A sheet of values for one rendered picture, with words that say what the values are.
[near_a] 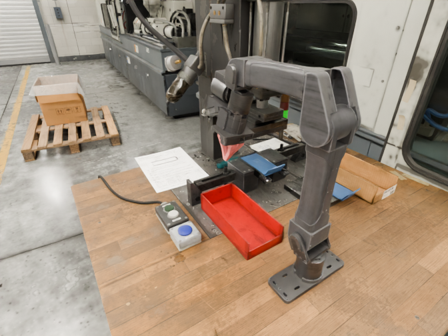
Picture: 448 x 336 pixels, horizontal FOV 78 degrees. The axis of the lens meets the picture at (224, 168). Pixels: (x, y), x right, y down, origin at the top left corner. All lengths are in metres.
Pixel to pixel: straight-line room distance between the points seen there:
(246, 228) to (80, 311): 1.29
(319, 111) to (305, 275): 0.39
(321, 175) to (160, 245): 0.47
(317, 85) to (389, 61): 0.90
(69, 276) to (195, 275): 1.45
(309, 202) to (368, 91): 0.90
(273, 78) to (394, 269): 0.56
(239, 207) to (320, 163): 0.42
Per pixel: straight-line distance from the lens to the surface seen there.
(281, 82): 0.57
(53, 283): 2.11
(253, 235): 0.81
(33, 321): 1.99
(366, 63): 1.42
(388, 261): 0.86
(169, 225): 0.81
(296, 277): 0.73
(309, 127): 0.51
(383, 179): 1.12
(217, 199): 0.91
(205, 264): 0.74
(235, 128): 0.71
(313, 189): 0.57
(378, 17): 1.40
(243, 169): 0.94
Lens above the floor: 1.47
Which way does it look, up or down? 31 degrees down
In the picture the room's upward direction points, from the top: straight up
